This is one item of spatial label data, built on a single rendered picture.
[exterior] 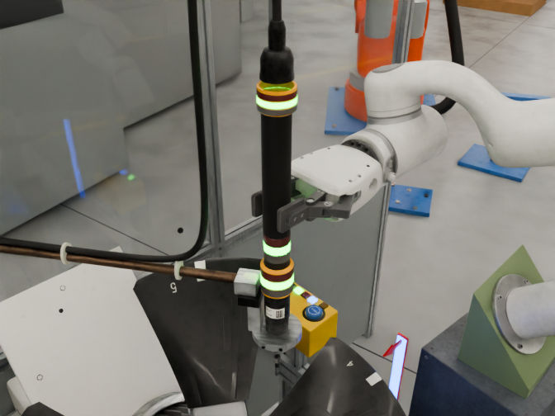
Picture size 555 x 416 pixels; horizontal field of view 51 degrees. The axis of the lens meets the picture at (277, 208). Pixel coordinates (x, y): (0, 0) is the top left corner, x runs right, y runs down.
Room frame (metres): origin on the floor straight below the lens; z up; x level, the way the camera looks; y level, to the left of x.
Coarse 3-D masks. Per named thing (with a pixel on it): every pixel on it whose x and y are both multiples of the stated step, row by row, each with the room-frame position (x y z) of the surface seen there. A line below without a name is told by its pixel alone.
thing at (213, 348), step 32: (160, 288) 0.71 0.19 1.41; (192, 288) 0.71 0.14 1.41; (224, 288) 0.71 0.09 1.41; (160, 320) 0.68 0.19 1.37; (192, 320) 0.68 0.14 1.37; (224, 320) 0.67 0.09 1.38; (192, 352) 0.65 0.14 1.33; (224, 352) 0.64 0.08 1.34; (256, 352) 0.64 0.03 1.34; (192, 384) 0.62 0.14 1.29; (224, 384) 0.61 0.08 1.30
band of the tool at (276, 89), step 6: (258, 84) 0.58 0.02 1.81; (264, 84) 0.60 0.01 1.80; (270, 84) 0.60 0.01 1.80; (276, 84) 0.60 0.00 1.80; (282, 84) 0.60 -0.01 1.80; (288, 84) 0.60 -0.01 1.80; (294, 84) 0.58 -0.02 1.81; (258, 90) 0.57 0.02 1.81; (264, 90) 0.57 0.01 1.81; (270, 90) 0.60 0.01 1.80; (276, 90) 0.60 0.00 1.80; (282, 90) 0.60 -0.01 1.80; (288, 90) 0.57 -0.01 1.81; (294, 90) 0.57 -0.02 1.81; (276, 102) 0.56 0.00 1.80; (288, 108) 0.56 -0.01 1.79
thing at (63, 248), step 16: (192, 0) 0.59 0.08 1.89; (272, 0) 0.58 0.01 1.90; (192, 16) 0.59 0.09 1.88; (272, 16) 0.58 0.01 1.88; (192, 32) 0.59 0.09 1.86; (192, 48) 0.59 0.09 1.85; (192, 64) 0.59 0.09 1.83; (192, 80) 0.60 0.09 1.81; (0, 240) 0.66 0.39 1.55; (16, 240) 0.65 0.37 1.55; (64, 256) 0.63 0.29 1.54; (96, 256) 0.63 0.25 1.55; (112, 256) 0.62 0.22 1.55; (128, 256) 0.62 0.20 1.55; (144, 256) 0.62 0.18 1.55; (160, 256) 0.61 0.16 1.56; (176, 256) 0.61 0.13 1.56; (176, 272) 0.59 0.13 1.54
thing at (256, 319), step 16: (240, 272) 0.59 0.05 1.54; (256, 272) 0.59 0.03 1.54; (240, 288) 0.57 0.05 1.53; (256, 288) 0.57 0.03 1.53; (240, 304) 0.57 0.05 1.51; (256, 304) 0.57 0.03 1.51; (256, 320) 0.57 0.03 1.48; (288, 320) 0.59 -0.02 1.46; (256, 336) 0.56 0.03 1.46; (272, 336) 0.56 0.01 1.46; (288, 336) 0.56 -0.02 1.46
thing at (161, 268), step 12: (0, 252) 0.65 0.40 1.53; (12, 252) 0.65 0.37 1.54; (24, 252) 0.65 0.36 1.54; (36, 252) 0.64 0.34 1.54; (48, 252) 0.64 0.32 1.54; (96, 264) 0.62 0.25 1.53; (108, 264) 0.62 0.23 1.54; (120, 264) 0.62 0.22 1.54; (132, 264) 0.61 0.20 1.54; (144, 264) 0.61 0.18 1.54; (156, 264) 0.61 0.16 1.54; (168, 264) 0.61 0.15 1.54; (180, 276) 0.60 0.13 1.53; (192, 276) 0.60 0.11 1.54; (204, 276) 0.59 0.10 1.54; (216, 276) 0.59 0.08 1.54; (228, 276) 0.59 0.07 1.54
